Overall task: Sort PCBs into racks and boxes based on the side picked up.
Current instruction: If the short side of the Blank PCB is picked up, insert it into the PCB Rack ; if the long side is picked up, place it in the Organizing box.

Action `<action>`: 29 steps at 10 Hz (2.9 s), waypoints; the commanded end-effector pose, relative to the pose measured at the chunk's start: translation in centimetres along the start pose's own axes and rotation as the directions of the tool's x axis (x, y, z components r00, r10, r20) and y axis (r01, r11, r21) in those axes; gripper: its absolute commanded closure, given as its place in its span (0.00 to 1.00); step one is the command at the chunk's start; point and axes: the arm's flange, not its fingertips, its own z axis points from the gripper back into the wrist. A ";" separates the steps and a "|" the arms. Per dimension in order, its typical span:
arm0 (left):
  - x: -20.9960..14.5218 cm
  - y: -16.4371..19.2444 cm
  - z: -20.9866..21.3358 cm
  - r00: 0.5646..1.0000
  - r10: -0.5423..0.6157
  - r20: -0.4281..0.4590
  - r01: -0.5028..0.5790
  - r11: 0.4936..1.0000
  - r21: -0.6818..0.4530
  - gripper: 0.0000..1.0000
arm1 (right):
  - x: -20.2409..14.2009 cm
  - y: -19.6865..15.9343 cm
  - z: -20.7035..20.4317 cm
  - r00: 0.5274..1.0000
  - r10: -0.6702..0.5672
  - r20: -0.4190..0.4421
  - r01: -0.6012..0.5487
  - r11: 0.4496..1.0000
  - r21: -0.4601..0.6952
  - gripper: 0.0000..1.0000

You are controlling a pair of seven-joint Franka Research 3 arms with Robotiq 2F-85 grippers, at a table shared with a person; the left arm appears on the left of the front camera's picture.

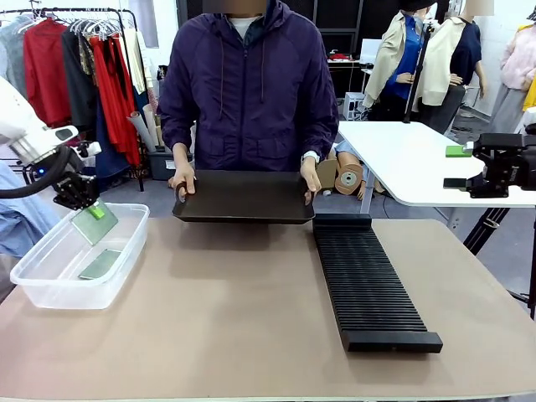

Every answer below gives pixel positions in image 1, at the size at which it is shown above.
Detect mannequin with pink sweater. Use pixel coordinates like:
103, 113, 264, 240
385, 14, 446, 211
487, 23, 536, 135

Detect black clothes rack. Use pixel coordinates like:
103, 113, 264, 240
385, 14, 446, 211
0, 7, 146, 193

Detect grey storage bin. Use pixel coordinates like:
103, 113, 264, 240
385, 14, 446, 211
148, 150, 196, 181

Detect clear plastic box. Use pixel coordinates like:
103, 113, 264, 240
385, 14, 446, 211
9, 203, 151, 311

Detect black tripod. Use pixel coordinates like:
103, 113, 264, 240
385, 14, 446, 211
462, 207, 536, 319

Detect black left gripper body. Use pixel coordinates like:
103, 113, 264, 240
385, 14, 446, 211
52, 169, 101, 210

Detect long red dress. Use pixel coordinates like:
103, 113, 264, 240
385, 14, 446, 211
89, 35, 142, 168

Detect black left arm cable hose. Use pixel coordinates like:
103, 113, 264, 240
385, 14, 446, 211
0, 146, 75, 200

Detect dark brown tray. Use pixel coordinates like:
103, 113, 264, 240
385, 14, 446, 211
172, 169, 317, 225

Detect person's right hand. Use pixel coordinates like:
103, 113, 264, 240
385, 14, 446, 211
168, 153, 197, 204

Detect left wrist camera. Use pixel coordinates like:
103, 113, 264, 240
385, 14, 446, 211
76, 141, 103, 159

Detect black garment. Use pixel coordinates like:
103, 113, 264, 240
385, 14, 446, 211
61, 27, 100, 131

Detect black camera stand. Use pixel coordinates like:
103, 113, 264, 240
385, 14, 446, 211
402, 20, 436, 125

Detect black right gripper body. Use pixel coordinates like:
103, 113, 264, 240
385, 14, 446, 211
487, 144, 536, 188

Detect mannequin with navy top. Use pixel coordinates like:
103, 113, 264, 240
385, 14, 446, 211
418, 0, 489, 135

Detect paper rolls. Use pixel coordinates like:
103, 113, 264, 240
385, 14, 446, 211
127, 102, 165, 154

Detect brown mannequin torso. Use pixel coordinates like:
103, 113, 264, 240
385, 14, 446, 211
316, 142, 378, 201

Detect white table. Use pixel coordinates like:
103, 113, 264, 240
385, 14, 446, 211
337, 120, 536, 214

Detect grey garment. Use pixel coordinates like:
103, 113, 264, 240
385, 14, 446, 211
0, 16, 28, 100

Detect mannequin with blue shirt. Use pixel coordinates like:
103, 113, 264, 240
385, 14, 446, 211
362, 0, 429, 122

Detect green perforated PCB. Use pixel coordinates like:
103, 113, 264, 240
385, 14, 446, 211
78, 248, 123, 281
70, 199, 120, 246

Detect white crate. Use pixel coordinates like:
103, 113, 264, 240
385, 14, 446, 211
342, 91, 370, 122

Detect cream garment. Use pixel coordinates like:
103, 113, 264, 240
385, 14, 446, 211
121, 27, 148, 96

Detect person in purple jacket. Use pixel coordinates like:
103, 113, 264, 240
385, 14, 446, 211
157, 0, 340, 173

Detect light blue cloth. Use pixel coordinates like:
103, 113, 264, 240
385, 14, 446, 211
0, 161, 60, 259

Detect person's left hand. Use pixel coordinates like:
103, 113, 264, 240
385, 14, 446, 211
300, 161, 322, 206

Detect black slotted PCB rack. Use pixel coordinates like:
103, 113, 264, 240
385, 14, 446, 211
312, 213, 444, 353

